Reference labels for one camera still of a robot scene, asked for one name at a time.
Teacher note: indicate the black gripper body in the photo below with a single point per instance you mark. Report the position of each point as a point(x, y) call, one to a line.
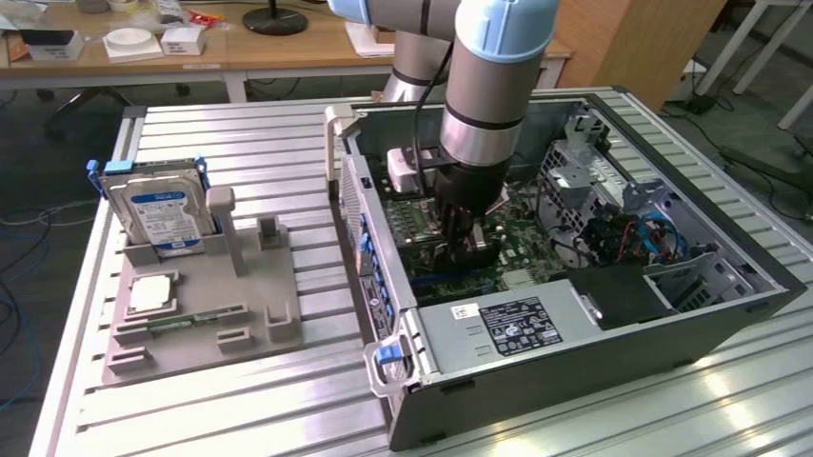
point(470, 190)

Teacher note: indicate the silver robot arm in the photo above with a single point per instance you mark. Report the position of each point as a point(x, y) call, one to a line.
point(489, 95)

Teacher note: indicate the green motherboard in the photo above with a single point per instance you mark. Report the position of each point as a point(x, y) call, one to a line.
point(528, 247)

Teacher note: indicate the metal disk bay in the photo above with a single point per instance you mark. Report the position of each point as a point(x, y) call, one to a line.
point(585, 176)

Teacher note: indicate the blue expansion slot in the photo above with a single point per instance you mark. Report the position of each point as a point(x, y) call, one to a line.
point(426, 277)

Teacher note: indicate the silver chipset heat sink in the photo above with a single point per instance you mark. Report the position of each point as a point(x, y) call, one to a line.
point(522, 279)

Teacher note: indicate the grey power supply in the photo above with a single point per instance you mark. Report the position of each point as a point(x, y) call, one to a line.
point(457, 333)

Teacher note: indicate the black plastic cover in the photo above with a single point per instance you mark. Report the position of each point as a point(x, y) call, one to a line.
point(622, 300)

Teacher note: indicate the white paper stack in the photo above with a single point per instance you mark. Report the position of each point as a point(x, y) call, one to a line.
point(369, 45)

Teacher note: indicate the cardboard box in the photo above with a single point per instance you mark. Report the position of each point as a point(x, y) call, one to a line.
point(385, 34)

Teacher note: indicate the blue case latch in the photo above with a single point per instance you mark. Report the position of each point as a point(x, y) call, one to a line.
point(389, 356)

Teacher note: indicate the wooden cabinet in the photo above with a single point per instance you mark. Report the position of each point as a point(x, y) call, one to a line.
point(636, 47)

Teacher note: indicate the black power adapter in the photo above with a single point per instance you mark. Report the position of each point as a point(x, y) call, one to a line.
point(701, 105)

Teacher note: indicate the wooden desk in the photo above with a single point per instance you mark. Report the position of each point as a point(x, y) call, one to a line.
point(286, 52)

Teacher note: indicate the black open PC case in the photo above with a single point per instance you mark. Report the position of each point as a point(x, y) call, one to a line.
point(572, 381)

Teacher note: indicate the black stand foot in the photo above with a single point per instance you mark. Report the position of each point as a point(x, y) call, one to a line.
point(763, 164)

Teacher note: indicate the black lamp base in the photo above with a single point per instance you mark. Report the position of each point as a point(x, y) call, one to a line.
point(277, 23)

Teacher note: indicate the hard disk with blue carrier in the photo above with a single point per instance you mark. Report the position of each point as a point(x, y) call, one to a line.
point(159, 214)

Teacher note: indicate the green RAM stick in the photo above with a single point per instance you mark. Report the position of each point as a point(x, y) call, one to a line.
point(185, 320)

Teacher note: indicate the grey parts rack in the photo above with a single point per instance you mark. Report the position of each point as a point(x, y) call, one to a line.
point(210, 352)

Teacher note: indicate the silver CPU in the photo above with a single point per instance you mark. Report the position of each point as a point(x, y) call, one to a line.
point(151, 292)

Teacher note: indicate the white labelled box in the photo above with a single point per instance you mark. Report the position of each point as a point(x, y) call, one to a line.
point(185, 42)

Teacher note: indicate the red packet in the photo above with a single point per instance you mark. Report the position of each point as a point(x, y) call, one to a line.
point(206, 20)

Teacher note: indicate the white round dish on box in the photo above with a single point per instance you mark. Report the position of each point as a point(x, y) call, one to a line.
point(134, 45)

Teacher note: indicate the black chair base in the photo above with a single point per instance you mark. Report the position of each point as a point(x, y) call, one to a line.
point(63, 107)

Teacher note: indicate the grey cup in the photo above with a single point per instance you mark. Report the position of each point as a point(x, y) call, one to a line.
point(94, 5)

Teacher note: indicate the white box with black lid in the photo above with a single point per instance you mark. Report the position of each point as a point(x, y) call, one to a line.
point(54, 45)

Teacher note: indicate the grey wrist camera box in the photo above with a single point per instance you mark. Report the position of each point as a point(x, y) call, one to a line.
point(406, 169)

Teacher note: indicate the grey drive bracket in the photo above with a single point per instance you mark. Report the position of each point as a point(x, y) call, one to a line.
point(692, 281)

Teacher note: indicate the white table frame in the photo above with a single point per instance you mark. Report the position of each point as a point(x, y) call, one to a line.
point(763, 43)

